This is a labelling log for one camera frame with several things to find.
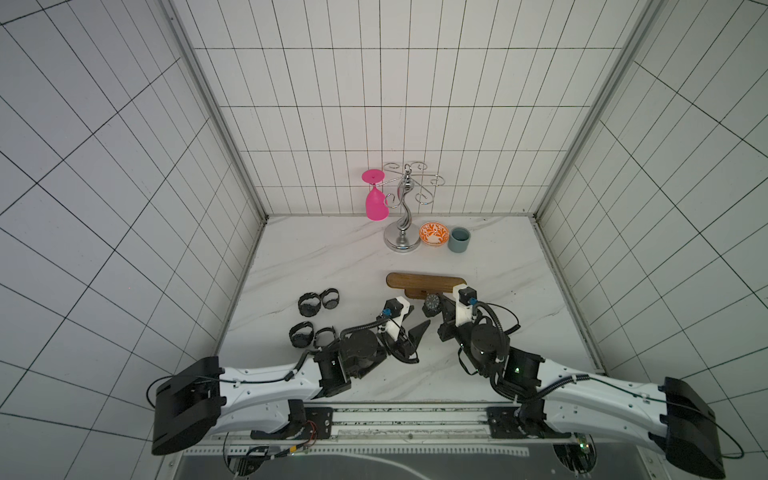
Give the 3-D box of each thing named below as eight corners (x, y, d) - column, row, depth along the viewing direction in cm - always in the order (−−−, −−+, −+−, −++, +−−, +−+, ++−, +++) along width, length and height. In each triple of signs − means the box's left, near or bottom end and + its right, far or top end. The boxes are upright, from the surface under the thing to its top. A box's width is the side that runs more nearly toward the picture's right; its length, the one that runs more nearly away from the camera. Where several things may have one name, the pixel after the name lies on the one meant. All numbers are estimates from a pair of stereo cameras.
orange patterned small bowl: (420, 246, 112) (422, 237, 108) (419, 231, 117) (420, 222, 113) (447, 246, 112) (449, 237, 108) (444, 231, 117) (446, 222, 113)
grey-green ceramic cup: (449, 252, 111) (452, 240, 105) (446, 238, 115) (449, 226, 110) (468, 252, 111) (472, 240, 105) (465, 238, 115) (469, 226, 110)
